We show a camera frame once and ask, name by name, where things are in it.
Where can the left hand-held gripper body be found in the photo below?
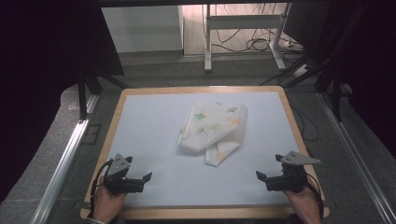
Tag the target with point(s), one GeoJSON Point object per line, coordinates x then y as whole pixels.
{"type": "Point", "coordinates": [119, 165]}

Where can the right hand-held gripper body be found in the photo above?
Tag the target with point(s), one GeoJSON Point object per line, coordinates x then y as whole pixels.
{"type": "Point", "coordinates": [291, 182]}

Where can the white leaf print cloth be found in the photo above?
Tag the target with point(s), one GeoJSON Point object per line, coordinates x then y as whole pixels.
{"type": "Point", "coordinates": [211, 124]}

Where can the person's right hand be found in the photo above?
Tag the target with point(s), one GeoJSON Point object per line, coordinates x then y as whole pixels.
{"type": "Point", "coordinates": [305, 205]}

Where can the person's left hand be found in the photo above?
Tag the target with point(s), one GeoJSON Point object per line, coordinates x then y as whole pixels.
{"type": "Point", "coordinates": [107, 202]}

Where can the wooden edged table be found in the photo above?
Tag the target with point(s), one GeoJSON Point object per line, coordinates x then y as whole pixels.
{"type": "Point", "coordinates": [149, 140]}

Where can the dark floor socket cover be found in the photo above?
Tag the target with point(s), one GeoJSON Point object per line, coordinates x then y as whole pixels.
{"type": "Point", "coordinates": [91, 133]}

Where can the black metal stand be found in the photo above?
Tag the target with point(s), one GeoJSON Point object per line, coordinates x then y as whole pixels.
{"type": "Point", "coordinates": [82, 99]}
{"type": "Point", "coordinates": [336, 93]}

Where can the dark curtain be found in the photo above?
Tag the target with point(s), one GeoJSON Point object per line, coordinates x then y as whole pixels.
{"type": "Point", "coordinates": [40, 62]}
{"type": "Point", "coordinates": [376, 62]}

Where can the white cabinet panel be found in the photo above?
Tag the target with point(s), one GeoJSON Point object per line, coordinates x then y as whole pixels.
{"type": "Point", "coordinates": [143, 28]}

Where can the aluminium rail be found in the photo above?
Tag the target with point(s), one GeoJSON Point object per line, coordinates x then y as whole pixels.
{"type": "Point", "coordinates": [355, 155]}
{"type": "Point", "coordinates": [62, 168]}

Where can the white desk frame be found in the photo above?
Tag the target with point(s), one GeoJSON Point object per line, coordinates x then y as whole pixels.
{"type": "Point", "coordinates": [243, 21]}

